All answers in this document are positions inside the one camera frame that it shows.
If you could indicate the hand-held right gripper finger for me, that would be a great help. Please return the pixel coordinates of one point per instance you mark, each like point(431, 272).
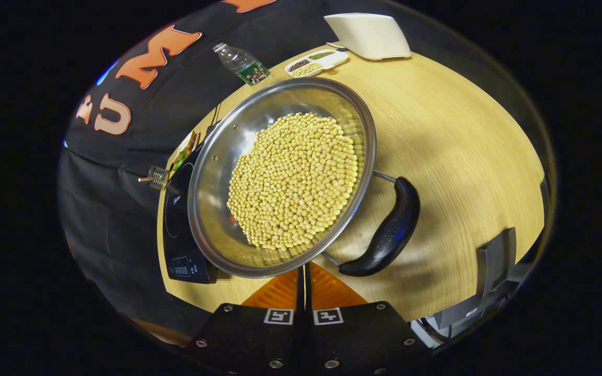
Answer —
point(299, 313)
point(308, 313)

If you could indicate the black induction cooktop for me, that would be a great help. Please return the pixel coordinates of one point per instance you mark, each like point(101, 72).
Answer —
point(175, 245)

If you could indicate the stainless steel pot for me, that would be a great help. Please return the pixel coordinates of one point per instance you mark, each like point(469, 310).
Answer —
point(212, 198)

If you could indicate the heap of soybeans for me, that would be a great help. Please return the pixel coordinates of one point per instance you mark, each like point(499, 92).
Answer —
point(296, 183)

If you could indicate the grey chair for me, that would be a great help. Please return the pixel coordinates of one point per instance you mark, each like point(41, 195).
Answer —
point(494, 261)

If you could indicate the small white plate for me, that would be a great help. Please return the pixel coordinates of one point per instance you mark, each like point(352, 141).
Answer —
point(192, 140)

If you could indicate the small yellow bean portion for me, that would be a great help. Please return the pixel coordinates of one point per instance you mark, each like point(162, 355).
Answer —
point(307, 69)

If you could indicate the dark red beans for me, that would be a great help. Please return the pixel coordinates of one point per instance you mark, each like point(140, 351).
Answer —
point(299, 65)

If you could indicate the clear plastic water bottle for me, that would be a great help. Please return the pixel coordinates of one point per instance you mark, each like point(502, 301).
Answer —
point(243, 65)

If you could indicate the white divided dish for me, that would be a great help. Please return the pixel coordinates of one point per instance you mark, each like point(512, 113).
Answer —
point(332, 59)

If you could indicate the green mung beans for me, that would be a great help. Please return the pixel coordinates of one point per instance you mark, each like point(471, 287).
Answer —
point(321, 55)

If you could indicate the white toaster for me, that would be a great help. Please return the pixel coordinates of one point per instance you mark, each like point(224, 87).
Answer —
point(369, 36)

